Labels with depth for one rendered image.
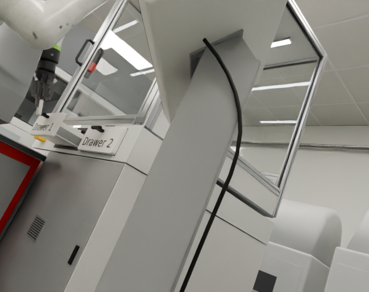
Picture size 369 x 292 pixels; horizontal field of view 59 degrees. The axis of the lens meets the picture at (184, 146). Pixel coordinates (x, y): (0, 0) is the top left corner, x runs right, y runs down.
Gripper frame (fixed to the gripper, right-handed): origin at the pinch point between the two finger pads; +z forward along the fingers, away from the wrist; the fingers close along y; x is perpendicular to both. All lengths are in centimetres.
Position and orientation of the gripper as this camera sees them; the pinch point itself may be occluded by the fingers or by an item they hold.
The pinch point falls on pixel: (39, 107)
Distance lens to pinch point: 157.6
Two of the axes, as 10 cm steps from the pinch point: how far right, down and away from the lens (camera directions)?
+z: -1.4, 9.9, -0.6
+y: -7.4, -1.4, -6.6
